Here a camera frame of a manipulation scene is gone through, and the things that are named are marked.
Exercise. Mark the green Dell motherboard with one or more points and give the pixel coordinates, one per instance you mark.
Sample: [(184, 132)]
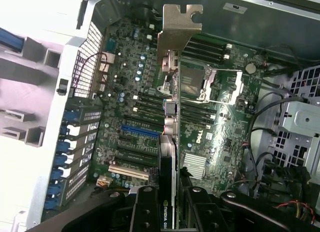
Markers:
[(220, 142)]

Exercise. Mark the long black expansion slot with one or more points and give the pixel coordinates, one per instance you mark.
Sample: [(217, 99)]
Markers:
[(137, 152), (130, 161)]

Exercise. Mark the CPU socket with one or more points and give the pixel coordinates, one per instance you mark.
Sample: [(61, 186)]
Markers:
[(191, 79)]

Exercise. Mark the open black PC case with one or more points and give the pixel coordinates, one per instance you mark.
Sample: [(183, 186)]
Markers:
[(250, 22)]

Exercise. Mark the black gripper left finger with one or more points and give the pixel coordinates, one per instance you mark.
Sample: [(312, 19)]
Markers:
[(145, 212)]

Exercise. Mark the round coin cell battery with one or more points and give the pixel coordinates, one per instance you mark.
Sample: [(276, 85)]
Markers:
[(250, 68)]

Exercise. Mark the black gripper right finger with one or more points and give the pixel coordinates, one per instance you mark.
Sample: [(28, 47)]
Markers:
[(202, 212)]

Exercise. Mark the grey parts rack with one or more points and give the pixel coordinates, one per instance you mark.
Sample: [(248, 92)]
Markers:
[(30, 92)]

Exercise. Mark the silver chipset heatsink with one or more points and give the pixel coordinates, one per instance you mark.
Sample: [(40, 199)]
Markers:
[(195, 165)]

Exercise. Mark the blue expansion slot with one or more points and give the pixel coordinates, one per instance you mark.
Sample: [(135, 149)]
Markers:
[(140, 130)]

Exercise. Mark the labelled RAM stick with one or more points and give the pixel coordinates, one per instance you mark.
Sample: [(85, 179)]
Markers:
[(150, 114)]

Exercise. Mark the metal socket cover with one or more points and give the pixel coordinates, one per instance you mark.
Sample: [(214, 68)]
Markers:
[(237, 87)]

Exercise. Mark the white expansion slot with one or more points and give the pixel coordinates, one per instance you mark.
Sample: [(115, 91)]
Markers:
[(127, 172)]

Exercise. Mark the RAM slot white clips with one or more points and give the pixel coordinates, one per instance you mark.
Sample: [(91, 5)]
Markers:
[(150, 101), (212, 43), (207, 52)]

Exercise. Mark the hard disk with blue carrier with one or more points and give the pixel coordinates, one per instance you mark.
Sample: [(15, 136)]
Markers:
[(10, 40)]

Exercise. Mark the silver metal disk bay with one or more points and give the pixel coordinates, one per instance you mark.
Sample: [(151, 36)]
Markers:
[(300, 117)]

